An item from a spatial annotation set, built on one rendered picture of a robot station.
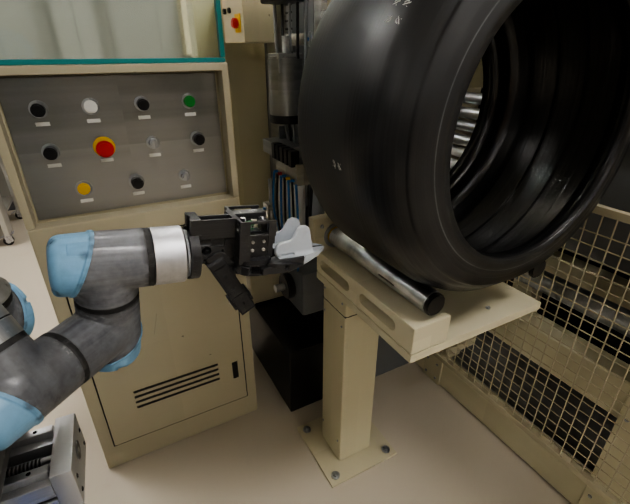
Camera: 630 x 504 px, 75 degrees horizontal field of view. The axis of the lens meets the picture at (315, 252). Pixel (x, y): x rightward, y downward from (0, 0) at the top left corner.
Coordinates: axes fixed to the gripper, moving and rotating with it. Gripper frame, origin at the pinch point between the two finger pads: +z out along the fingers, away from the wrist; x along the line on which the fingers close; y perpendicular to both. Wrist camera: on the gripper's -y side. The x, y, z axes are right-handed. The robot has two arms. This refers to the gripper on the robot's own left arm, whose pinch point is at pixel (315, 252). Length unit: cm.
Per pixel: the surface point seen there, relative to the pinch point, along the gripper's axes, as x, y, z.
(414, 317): -5.8, -12.7, 19.2
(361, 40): -1.2, 30.4, 2.5
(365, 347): 28, -49, 39
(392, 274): 1.9, -7.7, 19.0
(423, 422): 28, -93, 75
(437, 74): -12.1, 27.2, 6.5
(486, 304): -3.3, -15.9, 42.9
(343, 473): 24, -97, 36
